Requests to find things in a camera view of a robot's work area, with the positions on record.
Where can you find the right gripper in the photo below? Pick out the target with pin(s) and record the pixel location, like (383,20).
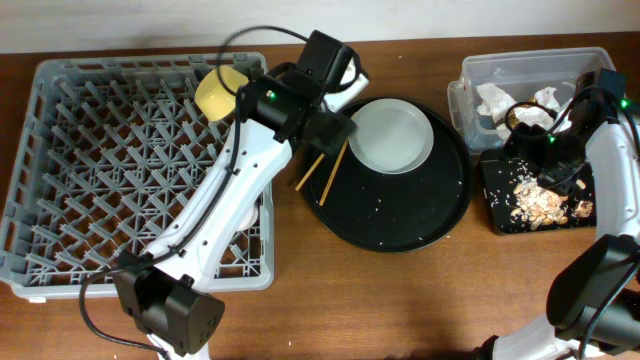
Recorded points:
(542,163)

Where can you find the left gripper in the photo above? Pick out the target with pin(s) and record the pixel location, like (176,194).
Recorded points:
(334,131)

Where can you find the peanut shells and rice waste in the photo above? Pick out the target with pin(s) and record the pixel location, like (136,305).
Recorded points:
(542,205)

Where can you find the yellow bowl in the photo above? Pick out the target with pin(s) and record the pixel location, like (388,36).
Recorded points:
(214,101)

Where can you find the pink cup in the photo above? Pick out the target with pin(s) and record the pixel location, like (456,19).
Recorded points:
(249,217)

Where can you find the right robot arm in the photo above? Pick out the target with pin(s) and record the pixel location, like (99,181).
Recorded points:
(590,310)

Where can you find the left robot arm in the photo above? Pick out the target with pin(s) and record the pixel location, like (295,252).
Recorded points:
(167,288)

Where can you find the grey dishwasher rack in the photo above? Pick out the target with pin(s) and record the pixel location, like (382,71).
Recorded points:
(110,152)

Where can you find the black rectangular tray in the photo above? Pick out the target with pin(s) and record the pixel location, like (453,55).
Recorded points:
(500,190)

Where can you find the wooden chopstick left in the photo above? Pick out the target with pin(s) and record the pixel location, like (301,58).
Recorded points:
(309,172)

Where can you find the wooden chopstick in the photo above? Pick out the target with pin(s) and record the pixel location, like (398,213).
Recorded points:
(309,172)
(333,173)

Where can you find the grey plate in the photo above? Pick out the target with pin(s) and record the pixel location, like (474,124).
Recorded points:
(392,136)

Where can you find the clear plastic bin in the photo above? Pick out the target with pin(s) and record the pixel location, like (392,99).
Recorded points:
(520,75)

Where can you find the wooden chopstick right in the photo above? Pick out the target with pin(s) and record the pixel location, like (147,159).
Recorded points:
(333,173)

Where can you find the round black tray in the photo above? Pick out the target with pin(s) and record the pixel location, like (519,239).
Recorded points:
(395,213)

